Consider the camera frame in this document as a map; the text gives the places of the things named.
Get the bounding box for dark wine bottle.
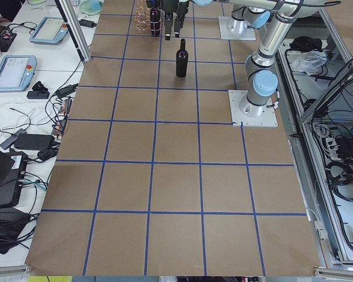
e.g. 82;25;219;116
176;39;189;78

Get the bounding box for dark wine bottle front basket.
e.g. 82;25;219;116
149;1;161;37

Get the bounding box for green glass plate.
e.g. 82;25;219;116
79;0;104;15

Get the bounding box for black power adapter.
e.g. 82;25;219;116
79;19;96;28

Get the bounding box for teach pendant far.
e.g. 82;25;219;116
29;17;68;45

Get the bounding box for teach pendant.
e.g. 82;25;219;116
0;55;37;92
29;17;68;45

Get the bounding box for crumpled white cloth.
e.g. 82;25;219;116
291;51;328;76

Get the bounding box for black webcam on stand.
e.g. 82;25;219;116
26;80;49;99

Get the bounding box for teach pendant near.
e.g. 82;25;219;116
0;55;37;92

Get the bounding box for black power brick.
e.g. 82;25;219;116
14;133;55;150

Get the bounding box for black laptop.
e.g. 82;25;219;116
0;151;28;208

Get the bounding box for copper wire wine basket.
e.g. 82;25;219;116
135;0;153;36

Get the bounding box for aluminium frame post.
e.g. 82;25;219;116
55;0;91;62

